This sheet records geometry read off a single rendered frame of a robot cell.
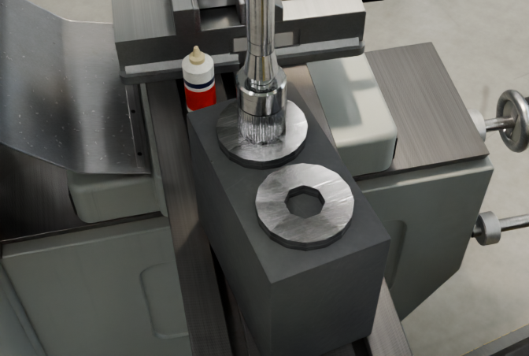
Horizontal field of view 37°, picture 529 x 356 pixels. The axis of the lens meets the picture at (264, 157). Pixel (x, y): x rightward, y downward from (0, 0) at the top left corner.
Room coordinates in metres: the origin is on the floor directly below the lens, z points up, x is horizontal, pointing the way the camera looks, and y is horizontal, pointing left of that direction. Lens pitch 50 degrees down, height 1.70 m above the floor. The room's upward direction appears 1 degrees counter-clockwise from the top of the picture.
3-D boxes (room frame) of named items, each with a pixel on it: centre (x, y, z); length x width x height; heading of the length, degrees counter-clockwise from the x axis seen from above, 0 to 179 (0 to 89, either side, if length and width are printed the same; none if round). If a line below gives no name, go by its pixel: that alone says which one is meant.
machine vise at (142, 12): (0.88, 0.04, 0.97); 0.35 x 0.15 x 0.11; 100
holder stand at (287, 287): (0.47, -0.02, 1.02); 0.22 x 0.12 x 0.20; 23
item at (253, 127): (0.52, 0.00, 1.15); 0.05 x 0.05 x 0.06
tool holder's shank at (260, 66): (0.52, 0.00, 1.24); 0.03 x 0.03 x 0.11
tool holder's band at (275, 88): (0.52, 0.00, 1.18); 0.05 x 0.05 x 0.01
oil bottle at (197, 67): (0.73, 0.08, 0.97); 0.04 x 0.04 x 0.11
